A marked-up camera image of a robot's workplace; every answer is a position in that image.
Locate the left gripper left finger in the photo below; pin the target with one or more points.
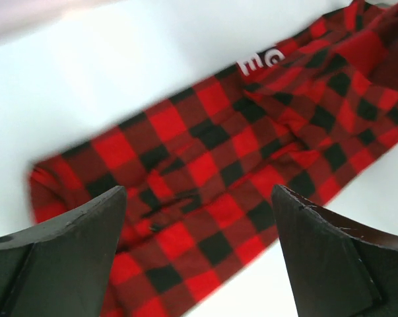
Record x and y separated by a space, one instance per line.
61 267

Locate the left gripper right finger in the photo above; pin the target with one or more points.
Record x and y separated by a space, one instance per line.
336 266

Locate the red black plaid shirt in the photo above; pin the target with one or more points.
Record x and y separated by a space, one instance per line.
310 113

